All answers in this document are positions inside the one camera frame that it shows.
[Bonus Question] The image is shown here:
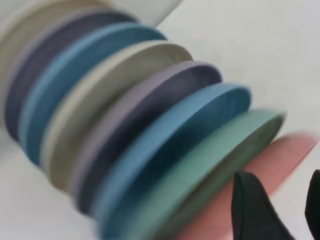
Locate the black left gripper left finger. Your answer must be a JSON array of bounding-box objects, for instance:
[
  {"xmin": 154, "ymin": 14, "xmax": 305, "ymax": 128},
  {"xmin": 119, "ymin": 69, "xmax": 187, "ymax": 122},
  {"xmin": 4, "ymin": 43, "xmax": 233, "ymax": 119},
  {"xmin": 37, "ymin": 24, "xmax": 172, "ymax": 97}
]
[{"xmin": 230, "ymin": 170, "xmax": 297, "ymax": 240}]

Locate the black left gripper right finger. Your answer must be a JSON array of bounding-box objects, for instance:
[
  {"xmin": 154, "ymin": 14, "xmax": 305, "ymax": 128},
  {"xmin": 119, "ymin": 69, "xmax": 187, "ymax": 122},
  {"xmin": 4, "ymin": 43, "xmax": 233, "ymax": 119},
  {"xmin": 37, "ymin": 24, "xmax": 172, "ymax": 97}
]
[{"xmin": 303, "ymin": 169, "xmax": 320, "ymax": 239}]

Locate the pink plate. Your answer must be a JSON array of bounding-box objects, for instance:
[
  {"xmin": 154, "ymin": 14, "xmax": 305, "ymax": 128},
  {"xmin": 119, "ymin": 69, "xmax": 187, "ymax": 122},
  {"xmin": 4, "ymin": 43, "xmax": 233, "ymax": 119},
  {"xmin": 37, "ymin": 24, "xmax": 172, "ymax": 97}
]
[{"xmin": 172, "ymin": 132, "xmax": 320, "ymax": 240}]

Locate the green plate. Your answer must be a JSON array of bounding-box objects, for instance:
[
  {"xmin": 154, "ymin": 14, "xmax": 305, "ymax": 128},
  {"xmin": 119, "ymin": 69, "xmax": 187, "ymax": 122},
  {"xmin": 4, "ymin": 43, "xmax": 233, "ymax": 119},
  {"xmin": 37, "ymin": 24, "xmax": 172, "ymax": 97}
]
[{"xmin": 124, "ymin": 108, "xmax": 286, "ymax": 240}]

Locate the blue plate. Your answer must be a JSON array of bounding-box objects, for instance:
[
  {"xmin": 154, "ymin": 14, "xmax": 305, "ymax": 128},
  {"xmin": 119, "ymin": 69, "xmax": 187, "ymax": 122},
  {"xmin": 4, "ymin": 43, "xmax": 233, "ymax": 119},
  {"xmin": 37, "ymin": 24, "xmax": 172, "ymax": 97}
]
[
  {"xmin": 96, "ymin": 83, "xmax": 252, "ymax": 240},
  {"xmin": 19, "ymin": 22, "xmax": 168, "ymax": 166}
]

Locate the purple plate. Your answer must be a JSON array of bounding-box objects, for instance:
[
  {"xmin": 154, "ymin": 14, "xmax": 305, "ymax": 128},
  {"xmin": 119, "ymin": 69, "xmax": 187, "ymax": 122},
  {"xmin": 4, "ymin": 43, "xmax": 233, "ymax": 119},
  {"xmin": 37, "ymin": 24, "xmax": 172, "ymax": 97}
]
[
  {"xmin": 72, "ymin": 60, "xmax": 223, "ymax": 218},
  {"xmin": 3, "ymin": 11, "xmax": 136, "ymax": 141}
]

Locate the beige plate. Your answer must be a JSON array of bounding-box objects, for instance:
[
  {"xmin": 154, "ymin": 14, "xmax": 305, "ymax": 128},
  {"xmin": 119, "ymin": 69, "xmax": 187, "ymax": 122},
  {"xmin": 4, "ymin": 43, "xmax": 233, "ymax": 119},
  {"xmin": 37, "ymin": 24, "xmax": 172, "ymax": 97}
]
[
  {"xmin": 0, "ymin": 0, "xmax": 113, "ymax": 128},
  {"xmin": 41, "ymin": 41, "xmax": 193, "ymax": 193}
]

